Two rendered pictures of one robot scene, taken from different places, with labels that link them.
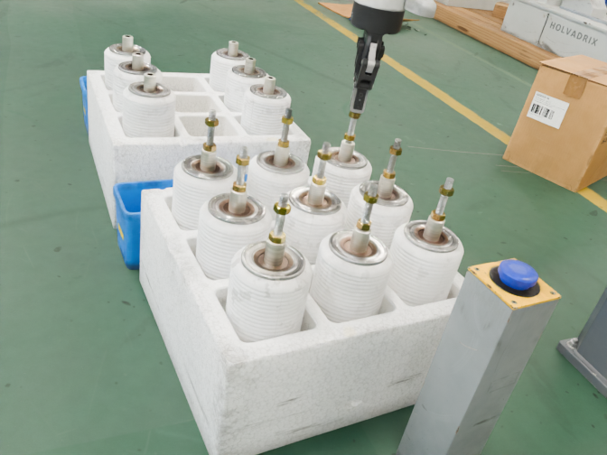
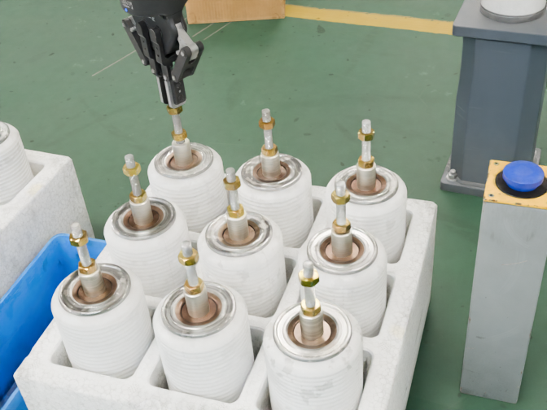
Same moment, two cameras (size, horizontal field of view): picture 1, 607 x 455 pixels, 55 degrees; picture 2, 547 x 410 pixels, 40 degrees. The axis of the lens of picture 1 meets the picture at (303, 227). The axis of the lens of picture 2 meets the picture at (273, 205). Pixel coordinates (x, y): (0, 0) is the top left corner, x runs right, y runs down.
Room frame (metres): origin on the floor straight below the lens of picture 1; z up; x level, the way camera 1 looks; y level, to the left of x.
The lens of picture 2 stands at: (0.17, 0.34, 0.80)
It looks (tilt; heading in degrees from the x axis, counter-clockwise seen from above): 39 degrees down; 324
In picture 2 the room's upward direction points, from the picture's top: 6 degrees counter-clockwise
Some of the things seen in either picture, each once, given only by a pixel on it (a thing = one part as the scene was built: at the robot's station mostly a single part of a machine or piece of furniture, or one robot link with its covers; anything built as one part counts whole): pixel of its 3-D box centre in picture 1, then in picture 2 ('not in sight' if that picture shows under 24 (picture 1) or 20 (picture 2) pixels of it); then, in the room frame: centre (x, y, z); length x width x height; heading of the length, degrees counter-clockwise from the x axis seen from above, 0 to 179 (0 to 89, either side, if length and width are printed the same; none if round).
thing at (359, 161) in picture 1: (344, 158); (184, 160); (0.88, -0.04, 0.25); 0.08 x 0.08 x 0.01
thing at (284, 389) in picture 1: (296, 290); (251, 331); (0.72, -0.01, 0.09); 0.39 x 0.39 x 0.18; 33
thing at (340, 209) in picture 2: (367, 211); (341, 211); (0.62, -0.07, 0.30); 0.01 x 0.01 x 0.08
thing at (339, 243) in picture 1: (358, 247); (342, 250); (0.62, -0.07, 0.25); 0.08 x 0.08 x 0.01
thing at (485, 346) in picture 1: (467, 385); (504, 291); (0.51, -0.23, 0.16); 0.07 x 0.07 x 0.31; 33
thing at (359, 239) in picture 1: (359, 238); (341, 241); (0.62, -0.07, 0.26); 0.02 x 0.02 x 0.03
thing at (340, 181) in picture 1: (333, 206); (194, 215); (0.88, -0.04, 0.16); 0.10 x 0.10 x 0.18
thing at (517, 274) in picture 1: (516, 276); (522, 178); (0.51, -0.23, 0.32); 0.04 x 0.04 x 0.02
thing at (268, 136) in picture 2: (392, 162); (268, 137); (0.78, -0.11, 0.30); 0.01 x 0.01 x 0.08
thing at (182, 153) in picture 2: (346, 151); (182, 152); (0.88, -0.04, 0.26); 0.02 x 0.02 x 0.03
